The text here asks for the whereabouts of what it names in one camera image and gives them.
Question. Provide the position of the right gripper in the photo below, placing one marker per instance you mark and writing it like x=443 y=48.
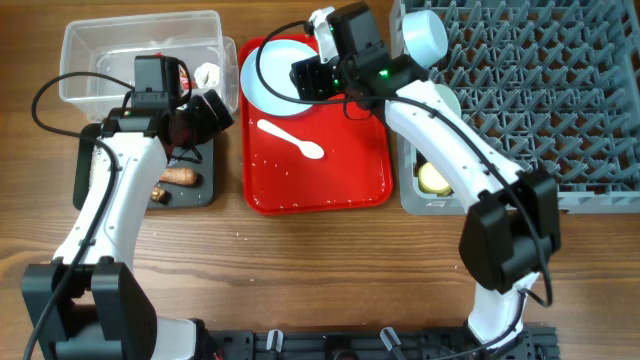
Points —
x=308 y=74

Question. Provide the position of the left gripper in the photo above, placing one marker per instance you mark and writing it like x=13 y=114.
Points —
x=209 y=125

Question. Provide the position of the red snack wrapper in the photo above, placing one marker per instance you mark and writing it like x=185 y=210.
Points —
x=185 y=79

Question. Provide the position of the large light blue plate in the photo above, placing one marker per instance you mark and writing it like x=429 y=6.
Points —
x=275 y=65

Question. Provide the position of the orange carrot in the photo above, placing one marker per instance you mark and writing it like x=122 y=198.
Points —
x=180 y=176

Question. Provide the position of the dark food scrap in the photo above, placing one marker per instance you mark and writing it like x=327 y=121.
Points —
x=158 y=195

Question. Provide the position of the white rice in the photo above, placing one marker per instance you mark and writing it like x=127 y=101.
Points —
x=96 y=160

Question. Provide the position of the small light blue plate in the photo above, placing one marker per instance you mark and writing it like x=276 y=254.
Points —
x=425 y=37

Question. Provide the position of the light green bowl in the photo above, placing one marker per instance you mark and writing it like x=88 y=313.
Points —
x=450 y=98

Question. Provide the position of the yellow plastic cup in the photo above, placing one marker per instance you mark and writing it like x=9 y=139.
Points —
x=431 y=181

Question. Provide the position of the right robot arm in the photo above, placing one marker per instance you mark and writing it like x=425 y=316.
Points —
x=512 y=217

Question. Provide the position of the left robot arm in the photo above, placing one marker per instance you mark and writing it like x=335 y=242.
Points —
x=86 y=303

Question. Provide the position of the grey dishwasher rack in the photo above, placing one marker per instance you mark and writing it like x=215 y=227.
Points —
x=553 y=85

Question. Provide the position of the black plastic tray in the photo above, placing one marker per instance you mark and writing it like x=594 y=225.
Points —
x=195 y=195

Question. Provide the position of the white plastic spoon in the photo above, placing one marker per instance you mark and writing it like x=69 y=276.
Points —
x=308 y=149

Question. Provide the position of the red serving tray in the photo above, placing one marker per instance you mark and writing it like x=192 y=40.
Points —
x=355 y=171

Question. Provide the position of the clear plastic bin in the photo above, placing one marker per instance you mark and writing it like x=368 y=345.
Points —
x=110 y=45

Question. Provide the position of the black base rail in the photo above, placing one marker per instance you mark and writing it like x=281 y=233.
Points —
x=533 y=343

